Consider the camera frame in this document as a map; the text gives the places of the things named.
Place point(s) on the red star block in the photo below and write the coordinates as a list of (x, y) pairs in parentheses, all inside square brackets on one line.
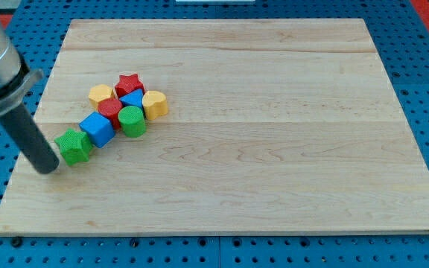
[(128, 84)]

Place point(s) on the blue cube block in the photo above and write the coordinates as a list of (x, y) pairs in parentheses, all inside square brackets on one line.
[(98, 128)]

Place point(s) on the green star block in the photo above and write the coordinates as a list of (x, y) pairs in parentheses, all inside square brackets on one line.
[(74, 146)]

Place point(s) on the wooden board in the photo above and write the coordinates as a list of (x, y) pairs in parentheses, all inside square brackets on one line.
[(276, 127)]

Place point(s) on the blue triangle block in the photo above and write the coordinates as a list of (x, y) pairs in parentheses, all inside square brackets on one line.
[(133, 99)]

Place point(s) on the green cylinder block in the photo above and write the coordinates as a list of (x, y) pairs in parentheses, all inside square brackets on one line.
[(132, 121)]

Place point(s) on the yellow hexagon block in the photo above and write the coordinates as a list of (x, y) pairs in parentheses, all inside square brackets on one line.
[(100, 93)]

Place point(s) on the yellow heart block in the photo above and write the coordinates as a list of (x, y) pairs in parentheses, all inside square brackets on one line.
[(155, 104)]

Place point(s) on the red cylinder block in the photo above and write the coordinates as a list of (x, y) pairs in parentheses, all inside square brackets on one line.
[(110, 109)]

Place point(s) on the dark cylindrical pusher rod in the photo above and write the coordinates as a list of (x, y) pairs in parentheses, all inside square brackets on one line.
[(21, 127)]

